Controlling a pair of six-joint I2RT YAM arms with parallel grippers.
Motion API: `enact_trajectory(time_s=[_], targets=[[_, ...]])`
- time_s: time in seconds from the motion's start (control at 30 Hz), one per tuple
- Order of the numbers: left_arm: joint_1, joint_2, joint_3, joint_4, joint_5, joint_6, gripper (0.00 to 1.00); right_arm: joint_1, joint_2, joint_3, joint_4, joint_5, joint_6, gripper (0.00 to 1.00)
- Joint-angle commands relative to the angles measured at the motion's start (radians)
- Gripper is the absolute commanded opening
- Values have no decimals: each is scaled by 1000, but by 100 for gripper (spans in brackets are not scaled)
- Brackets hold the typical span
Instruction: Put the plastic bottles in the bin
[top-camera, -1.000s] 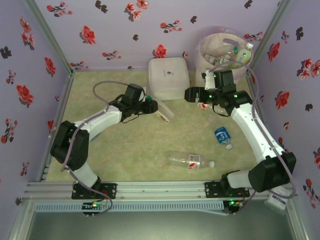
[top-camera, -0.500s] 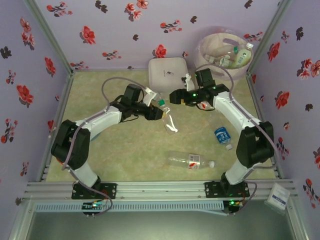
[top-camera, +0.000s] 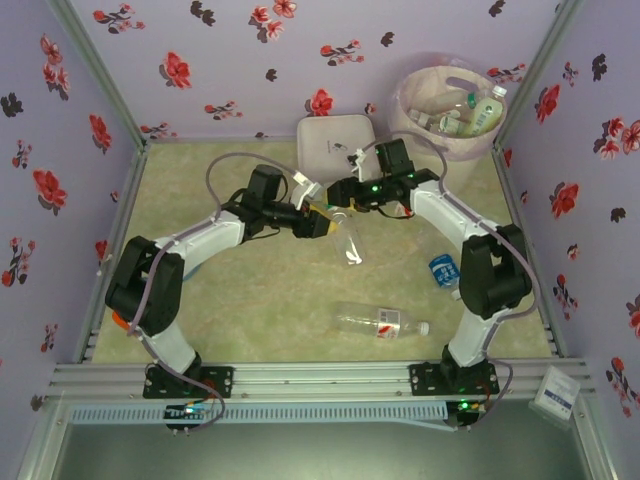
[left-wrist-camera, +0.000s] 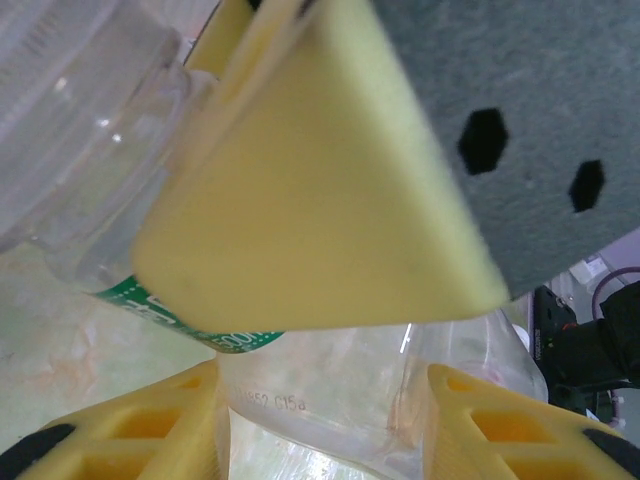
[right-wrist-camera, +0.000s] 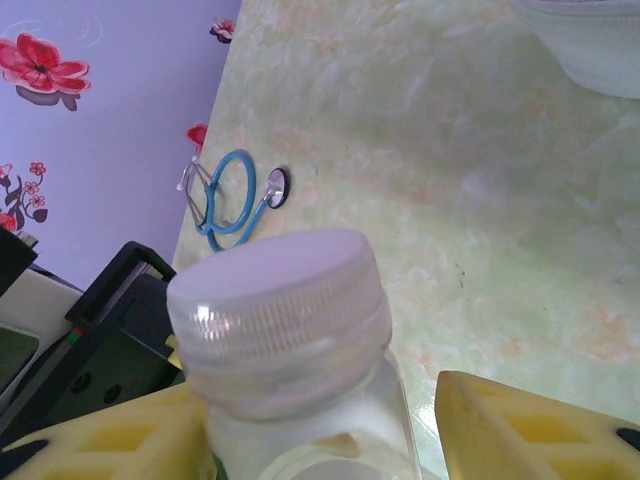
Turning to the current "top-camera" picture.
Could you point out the clear bottle orange print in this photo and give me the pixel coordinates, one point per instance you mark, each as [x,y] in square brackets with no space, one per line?
[348,242]

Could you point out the green label white cap bottle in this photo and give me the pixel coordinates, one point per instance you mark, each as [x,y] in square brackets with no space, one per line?
[484,114]

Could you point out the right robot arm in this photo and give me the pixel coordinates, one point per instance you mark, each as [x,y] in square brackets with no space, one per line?
[490,275]

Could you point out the pink plastic bin liner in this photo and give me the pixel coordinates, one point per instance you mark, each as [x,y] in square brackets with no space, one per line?
[405,107]

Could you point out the white plastic waste bin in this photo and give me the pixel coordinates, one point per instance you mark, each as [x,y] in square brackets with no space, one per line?
[440,75]

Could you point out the white lidded plastic box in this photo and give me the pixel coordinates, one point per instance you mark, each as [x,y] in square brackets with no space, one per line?
[325,140]

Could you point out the large clear red label bottle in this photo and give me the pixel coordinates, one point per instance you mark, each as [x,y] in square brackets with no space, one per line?
[370,322]

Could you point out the blue label white cap bottle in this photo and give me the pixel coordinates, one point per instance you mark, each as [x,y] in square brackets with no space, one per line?
[442,270]

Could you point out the solid orange plastic bottle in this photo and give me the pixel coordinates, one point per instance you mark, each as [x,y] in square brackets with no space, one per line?
[119,321]

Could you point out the left controller circuit board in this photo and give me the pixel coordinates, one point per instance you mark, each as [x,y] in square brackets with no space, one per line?
[187,411]

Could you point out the controller circuit board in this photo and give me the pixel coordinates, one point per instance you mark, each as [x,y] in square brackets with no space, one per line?
[465,406]
[187,411]

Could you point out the right controller circuit board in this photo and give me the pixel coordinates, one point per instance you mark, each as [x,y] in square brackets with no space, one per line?
[465,406]

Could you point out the white blue label card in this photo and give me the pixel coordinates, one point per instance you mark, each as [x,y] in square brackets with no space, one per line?
[557,395]

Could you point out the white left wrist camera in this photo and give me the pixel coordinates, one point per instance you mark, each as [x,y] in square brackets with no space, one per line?
[306,190]

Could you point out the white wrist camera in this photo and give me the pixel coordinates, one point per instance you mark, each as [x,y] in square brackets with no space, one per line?
[359,159]
[306,190]

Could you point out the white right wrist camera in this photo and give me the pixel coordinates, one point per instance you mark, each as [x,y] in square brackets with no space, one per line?
[359,159]

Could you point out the aluminium rear rail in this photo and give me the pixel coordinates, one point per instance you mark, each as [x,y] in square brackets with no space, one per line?
[225,139]

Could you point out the aluminium front rail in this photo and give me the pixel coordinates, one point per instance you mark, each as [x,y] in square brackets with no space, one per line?
[320,380]

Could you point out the aluminium corner post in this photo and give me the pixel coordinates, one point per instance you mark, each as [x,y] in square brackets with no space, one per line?
[100,70]
[540,65]

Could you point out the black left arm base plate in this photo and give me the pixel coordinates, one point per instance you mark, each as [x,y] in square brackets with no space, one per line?
[220,380]

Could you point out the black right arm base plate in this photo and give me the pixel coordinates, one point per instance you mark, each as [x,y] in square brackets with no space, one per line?
[425,377]

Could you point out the aluminium frame strut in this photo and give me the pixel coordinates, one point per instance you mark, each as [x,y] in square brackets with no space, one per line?
[595,440]
[42,440]

